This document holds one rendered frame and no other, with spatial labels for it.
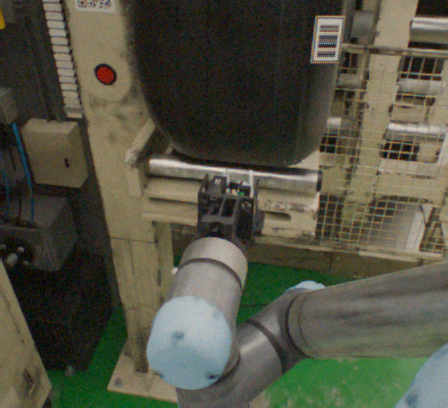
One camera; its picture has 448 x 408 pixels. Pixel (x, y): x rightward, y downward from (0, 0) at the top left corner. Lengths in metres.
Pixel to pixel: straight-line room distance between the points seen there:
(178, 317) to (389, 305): 0.18
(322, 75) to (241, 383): 0.42
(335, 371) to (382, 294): 1.32
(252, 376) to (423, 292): 0.23
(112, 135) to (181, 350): 0.69
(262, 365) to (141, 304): 0.89
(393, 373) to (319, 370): 0.24
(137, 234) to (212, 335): 0.79
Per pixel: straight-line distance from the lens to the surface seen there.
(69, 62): 1.04
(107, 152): 1.10
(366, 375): 1.78
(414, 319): 0.42
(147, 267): 1.30
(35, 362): 1.53
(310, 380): 1.73
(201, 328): 0.45
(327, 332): 0.50
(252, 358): 0.56
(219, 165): 0.95
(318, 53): 0.69
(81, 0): 0.96
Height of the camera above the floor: 1.46
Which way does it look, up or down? 38 degrees down
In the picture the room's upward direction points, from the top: straight up
